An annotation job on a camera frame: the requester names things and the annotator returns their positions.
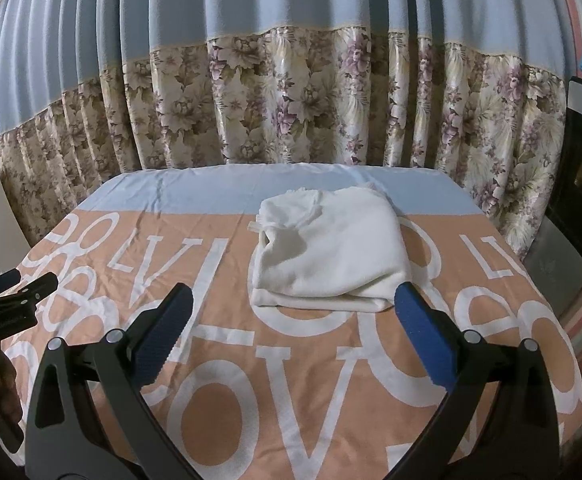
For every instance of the black and silver appliance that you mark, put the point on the black and silver appliance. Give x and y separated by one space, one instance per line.
578 200

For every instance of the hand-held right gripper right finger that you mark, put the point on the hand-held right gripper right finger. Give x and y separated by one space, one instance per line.
423 340

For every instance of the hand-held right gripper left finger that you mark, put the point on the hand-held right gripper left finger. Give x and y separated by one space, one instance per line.
163 340

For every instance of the peach printed blanket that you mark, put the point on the peach printed blanket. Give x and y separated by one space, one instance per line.
281 385

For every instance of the blue floral curtain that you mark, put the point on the blue floral curtain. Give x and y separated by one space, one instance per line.
271 60

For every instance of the white garment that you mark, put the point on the white garment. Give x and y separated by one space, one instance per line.
331 250

